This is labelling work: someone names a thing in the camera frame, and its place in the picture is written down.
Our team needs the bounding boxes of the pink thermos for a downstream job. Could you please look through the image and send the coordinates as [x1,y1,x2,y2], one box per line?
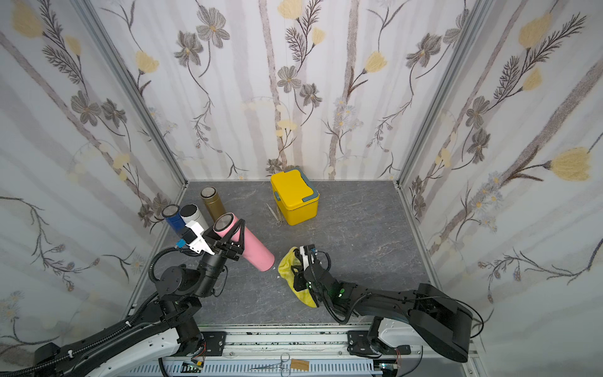
[213,213,276,272]

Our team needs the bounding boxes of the yellow grey cleaning cloth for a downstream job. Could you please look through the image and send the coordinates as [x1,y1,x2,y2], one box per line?
[278,248,318,308]

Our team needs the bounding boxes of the gold thermos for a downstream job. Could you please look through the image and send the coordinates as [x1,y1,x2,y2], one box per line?
[200,186,226,221]

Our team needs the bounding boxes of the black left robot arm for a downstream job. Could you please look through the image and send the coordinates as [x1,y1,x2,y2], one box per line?
[1,219,246,376]

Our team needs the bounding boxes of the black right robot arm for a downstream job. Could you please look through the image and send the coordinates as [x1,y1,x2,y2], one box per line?
[290,249,474,363]

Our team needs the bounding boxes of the white thermos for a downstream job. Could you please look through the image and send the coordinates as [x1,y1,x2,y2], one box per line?
[179,204,209,232]

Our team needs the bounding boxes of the blue thermos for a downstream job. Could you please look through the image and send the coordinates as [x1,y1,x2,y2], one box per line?
[161,204,185,234]

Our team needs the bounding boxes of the yellow storage box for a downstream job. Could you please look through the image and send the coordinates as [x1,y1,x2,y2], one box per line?
[270,167,320,226]

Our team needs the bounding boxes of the brown cardboard tag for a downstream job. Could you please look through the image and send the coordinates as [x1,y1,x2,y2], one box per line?
[290,359,310,372]

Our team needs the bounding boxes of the metal scissors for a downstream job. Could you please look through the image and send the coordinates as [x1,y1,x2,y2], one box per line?
[251,353,291,376]

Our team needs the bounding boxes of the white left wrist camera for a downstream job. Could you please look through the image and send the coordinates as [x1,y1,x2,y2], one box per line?
[176,221,215,255]

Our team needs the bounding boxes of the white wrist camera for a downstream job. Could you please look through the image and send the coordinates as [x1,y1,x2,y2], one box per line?
[298,244,317,269]
[176,221,215,255]

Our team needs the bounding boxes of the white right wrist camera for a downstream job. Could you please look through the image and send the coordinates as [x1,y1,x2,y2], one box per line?
[298,244,317,269]

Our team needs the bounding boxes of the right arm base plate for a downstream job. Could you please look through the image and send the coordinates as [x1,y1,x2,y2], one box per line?
[347,330,411,359]

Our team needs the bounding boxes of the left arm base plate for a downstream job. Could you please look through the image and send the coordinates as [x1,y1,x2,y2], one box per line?
[190,331,227,358]

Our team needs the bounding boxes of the white slotted cable duct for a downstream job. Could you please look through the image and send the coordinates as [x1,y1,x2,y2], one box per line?
[117,360,383,377]

